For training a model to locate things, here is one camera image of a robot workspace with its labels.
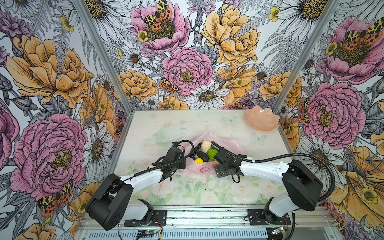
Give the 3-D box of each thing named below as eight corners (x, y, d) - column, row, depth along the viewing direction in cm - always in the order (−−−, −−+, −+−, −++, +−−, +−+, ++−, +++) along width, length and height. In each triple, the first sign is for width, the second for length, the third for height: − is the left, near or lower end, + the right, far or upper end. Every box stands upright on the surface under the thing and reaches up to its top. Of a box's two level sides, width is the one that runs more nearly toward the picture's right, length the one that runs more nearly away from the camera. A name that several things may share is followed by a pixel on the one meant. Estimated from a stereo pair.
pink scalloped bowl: (248, 131, 112) (250, 126, 108) (242, 110, 126) (243, 105, 122) (280, 131, 112) (283, 126, 108) (270, 110, 126) (273, 105, 122)
